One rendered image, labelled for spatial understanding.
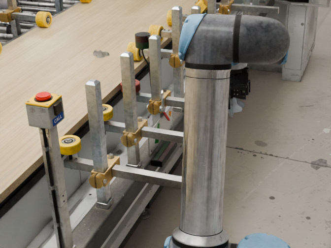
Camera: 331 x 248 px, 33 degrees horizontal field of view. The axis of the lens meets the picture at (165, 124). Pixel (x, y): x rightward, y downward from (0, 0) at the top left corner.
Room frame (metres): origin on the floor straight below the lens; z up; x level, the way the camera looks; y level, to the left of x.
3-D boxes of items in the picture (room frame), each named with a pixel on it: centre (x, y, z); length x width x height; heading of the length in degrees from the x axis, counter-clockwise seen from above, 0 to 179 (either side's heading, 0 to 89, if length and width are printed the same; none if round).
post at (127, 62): (1.80, 0.12, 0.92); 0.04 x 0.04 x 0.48; 68
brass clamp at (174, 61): (2.28, -0.07, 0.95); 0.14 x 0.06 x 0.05; 158
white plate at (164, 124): (1.99, 0.02, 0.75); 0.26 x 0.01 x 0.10; 158
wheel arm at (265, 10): (2.96, -0.45, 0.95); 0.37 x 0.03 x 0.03; 68
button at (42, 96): (1.32, 0.31, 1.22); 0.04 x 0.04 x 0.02
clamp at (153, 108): (2.05, 0.02, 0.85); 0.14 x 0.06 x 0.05; 158
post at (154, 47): (2.03, 0.03, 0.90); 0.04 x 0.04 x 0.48; 68
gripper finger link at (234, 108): (1.93, -0.27, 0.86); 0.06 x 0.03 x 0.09; 68
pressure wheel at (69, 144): (1.65, 0.33, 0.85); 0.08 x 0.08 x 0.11
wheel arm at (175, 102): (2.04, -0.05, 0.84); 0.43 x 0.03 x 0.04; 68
